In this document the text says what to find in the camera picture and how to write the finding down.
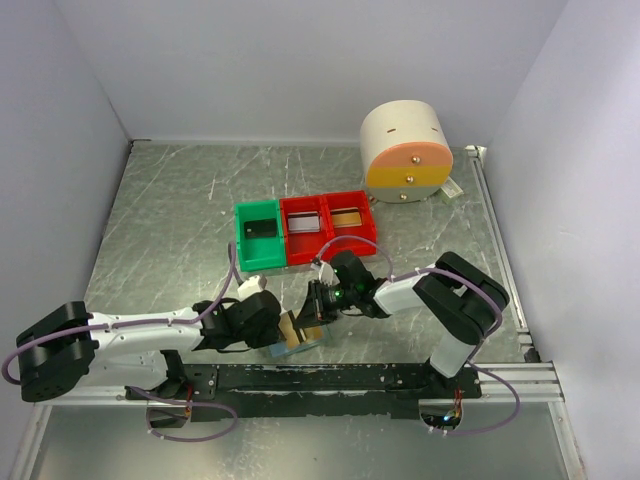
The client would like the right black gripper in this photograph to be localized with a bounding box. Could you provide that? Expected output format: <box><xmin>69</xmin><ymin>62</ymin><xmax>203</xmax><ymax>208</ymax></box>
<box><xmin>293</xmin><ymin>278</ymin><xmax>357</xmax><ymax>330</ymax></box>

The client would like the mint green card holder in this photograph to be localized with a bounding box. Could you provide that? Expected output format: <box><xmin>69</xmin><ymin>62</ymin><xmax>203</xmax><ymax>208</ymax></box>
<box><xmin>269</xmin><ymin>310</ymin><xmax>330</xmax><ymax>358</ymax></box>

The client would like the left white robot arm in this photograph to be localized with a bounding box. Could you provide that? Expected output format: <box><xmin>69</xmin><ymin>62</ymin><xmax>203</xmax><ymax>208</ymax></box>
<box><xmin>16</xmin><ymin>291</ymin><xmax>281</xmax><ymax>403</ymax></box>

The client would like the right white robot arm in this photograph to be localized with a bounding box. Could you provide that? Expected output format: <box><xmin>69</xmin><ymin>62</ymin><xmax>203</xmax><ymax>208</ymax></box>
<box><xmin>292</xmin><ymin>250</ymin><xmax>510</xmax><ymax>398</ymax></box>

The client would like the white magnetic stripe card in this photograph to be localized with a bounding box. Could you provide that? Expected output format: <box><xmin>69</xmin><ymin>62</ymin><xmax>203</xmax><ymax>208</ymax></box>
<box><xmin>287</xmin><ymin>211</ymin><xmax>322</xmax><ymax>234</ymax></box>

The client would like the black card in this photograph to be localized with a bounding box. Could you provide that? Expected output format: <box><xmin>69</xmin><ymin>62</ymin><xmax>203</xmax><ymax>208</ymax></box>
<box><xmin>244</xmin><ymin>218</ymin><xmax>279</xmax><ymax>239</ymax></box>

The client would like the middle red plastic bin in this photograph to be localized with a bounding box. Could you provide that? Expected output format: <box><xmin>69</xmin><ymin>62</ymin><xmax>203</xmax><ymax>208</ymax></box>
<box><xmin>279</xmin><ymin>195</ymin><xmax>334</xmax><ymax>266</ymax></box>

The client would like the red plastic bin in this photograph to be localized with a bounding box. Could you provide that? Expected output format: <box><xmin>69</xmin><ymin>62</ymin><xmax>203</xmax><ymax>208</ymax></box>
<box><xmin>279</xmin><ymin>195</ymin><xmax>334</xmax><ymax>266</ymax></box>
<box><xmin>323</xmin><ymin>190</ymin><xmax>377</xmax><ymax>260</ymax></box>

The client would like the green plastic bin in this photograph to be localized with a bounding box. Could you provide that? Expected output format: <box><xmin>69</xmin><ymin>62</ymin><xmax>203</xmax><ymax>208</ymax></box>
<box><xmin>234</xmin><ymin>200</ymin><xmax>286</xmax><ymax>272</ymax></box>

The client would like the right red plastic bin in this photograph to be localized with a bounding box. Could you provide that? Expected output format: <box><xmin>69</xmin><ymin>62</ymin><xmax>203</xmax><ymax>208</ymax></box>
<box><xmin>323</xmin><ymin>190</ymin><xmax>377</xmax><ymax>260</ymax></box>

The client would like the beige cylindrical drawer cabinet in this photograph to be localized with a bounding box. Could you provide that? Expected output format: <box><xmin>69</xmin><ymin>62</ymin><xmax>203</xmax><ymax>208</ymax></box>
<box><xmin>360</xmin><ymin>100</ymin><xmax>453</xmax><ymax>203</ymax></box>

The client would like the small white tag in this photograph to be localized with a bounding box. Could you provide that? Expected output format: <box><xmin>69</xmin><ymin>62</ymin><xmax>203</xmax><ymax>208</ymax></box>
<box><xmin>440</xmin><ymin>178</ymin><xmax>464</xmax><ymax>201</ymax></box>

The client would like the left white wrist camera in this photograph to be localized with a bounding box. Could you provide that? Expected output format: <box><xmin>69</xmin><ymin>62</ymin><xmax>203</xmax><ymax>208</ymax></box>
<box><xmin>237</xmin><ymin>274</ymin><xmax>267</xmax><ymax>301</ymax></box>

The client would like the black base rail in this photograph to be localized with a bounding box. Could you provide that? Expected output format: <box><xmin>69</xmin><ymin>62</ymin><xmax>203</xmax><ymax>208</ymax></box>
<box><xmin>150</xmin><ymin>363</ymin><xmax>481</xmax><ymax>419</ymax></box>

